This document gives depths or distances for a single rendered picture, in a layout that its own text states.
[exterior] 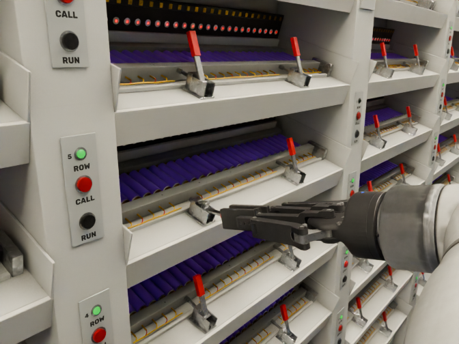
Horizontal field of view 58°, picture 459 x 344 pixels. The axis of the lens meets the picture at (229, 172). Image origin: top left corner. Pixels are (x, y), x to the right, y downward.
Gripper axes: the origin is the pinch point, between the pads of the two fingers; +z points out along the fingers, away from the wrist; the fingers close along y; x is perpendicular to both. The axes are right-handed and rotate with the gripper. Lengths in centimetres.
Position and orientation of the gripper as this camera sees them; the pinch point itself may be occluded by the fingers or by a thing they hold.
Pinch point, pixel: (245, 217)
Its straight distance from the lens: 58.8
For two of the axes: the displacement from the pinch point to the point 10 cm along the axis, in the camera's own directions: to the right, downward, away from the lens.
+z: -7.4, 0.3, 6.7
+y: 6.5, -2.1, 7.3
